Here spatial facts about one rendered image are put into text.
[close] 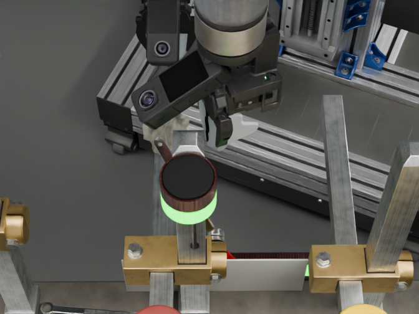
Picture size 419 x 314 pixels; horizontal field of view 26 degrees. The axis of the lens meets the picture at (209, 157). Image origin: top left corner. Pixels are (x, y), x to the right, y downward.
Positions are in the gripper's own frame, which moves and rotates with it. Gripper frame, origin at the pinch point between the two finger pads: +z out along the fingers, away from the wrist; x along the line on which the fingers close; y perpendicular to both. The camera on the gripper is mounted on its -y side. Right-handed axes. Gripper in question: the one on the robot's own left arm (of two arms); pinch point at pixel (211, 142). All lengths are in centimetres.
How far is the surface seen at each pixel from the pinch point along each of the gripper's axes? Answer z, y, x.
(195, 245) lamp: 7.2, -5.4, -9.2
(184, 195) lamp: -12.9, -7.8, -13.3
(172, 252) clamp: 13.5, -7.6, -6.0
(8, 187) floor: 101, -28, 68
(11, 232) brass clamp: 4.4, -26.3, -1.1
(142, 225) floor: 101, 0, 46
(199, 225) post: 3.3, -4.7, -8.7
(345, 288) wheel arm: 17.2, 12.7, -17.2
